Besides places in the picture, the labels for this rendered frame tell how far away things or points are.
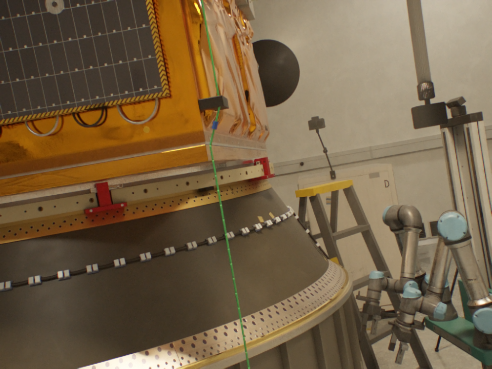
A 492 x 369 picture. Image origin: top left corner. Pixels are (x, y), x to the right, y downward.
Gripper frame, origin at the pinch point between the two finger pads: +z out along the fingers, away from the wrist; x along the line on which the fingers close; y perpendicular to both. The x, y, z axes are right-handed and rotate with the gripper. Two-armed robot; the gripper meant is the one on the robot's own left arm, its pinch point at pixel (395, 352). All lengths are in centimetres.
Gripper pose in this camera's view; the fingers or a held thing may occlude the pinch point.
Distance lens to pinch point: 296.9
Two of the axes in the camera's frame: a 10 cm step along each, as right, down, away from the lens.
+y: -9.7, -2.3, -0.5
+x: 0.1, 1.7, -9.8
